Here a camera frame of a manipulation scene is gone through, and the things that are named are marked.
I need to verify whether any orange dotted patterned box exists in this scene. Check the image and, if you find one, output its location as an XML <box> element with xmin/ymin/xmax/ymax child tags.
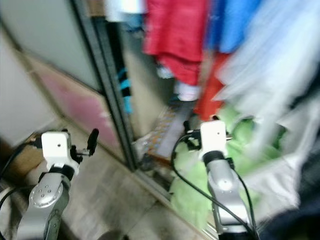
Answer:
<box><xmin>142</xmin><ymin>102</ymin><xmax>186</xmax><ymax>163</ymax></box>

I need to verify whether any red-orange hanging cloth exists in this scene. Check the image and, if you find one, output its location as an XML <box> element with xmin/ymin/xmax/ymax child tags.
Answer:
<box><xmin>192</xmin><ymin>52</ymin><xmax>231</xmax><ymax>121</ymax></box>

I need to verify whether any light green cloth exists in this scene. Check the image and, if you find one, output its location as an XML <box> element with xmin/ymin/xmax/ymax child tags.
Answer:
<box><xmin>167</xmin><ymin>102</ymin><xmax>286</xmax><ymax>231</ymax></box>

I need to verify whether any brown cardboard box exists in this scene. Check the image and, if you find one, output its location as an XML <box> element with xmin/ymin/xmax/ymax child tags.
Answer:
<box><xmin>0</xmin><ymin>137</ymin><xmax>43</xmax><ymax>176</ymax></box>

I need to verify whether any black blue striped cloth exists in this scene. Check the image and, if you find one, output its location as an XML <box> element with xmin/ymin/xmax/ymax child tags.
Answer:
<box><xmin>114</xmin><ymin>65</ymin><xmax>133</xmax><ymax>116</ymax></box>

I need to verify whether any pale grey cloth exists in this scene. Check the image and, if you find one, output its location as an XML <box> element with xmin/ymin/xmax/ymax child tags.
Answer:
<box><xmin>245</xmin><ymin>155</ymin><xmax>306</xmax><ymax>216</ymax></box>

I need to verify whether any red hanging garment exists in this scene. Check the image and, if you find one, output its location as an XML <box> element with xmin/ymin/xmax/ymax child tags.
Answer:
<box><xmin>142</xmin><ymin>0</ymin><xmax>218</xmax><ymax>86</ymax></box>

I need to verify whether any translucent white garment cover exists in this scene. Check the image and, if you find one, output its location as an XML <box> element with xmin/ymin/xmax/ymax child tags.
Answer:
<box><xmin>217</xmin><ymin>0</ymin><xmax>320</xmax><ymax>156</ymax></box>

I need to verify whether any frosted glass sliding wardrobe door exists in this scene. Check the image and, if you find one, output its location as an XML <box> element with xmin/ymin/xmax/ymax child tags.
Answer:
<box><xmin>0</xmin><ymin>0</ymin><xmax>138</xmax><ymax>171</ymax></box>

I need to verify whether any blue hanging garment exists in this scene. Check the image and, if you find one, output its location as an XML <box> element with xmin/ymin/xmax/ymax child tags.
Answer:
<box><xmin>205</xmin><ymin>0</ymin><xmax>263</xmax><ymax>55</ymax></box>

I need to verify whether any dark navy cloth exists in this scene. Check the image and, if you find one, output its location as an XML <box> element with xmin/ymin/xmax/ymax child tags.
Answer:
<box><xmin>260</xmin><ymin>95</ymin><xmax>320</xmax><ymax>240</ymax></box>

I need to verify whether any white hanging garment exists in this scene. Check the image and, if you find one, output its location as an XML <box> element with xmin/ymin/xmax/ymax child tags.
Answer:
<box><xmin>105</xmin><ymin>0</ymin><xmax>148</xmax><ymax>23</ymax></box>

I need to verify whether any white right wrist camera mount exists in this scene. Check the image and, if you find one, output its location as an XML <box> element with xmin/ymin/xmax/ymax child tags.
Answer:
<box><xmin>200</xmin><ymin>120</ymin><xmax>228</xmax><ymax>160</ymax></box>

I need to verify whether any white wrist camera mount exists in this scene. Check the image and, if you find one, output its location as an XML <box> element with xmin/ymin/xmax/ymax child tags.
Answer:
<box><xmin>41</xmin><ymin>131</ymin><xmax>78</xmax><ymax>176</ymax></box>
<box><xmin>200</xmin><ymin>120</ymin><xmax>228</xmax><ymax>160</ymax></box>

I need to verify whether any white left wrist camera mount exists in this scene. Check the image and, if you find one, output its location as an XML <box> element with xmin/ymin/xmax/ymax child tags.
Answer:
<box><xmin>41</xmin><ymin>131</ymin><xmax>78</xmax><ymax>176</ymax></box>

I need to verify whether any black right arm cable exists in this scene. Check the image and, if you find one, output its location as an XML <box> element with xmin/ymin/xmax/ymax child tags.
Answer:
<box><xmin>170</xmin><ymin>132</ymin><xmax>261</xmax><ymax>238</ymax></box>

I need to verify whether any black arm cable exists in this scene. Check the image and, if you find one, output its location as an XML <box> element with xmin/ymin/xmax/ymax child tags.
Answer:
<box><xmin>0</xmin><ymin>141</ymin><xmax>43</xmax><ymax>211</ymax></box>
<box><xmin>170</xmin><ymin>132</ymin><xmax>261</xmax><ymax>238</ymax></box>

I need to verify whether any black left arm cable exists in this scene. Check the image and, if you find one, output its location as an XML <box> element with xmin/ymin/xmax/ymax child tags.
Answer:
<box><xmin>0</xmin><ymin>141</ymin><xmax>43</xmax><ymax>211</ymax></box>

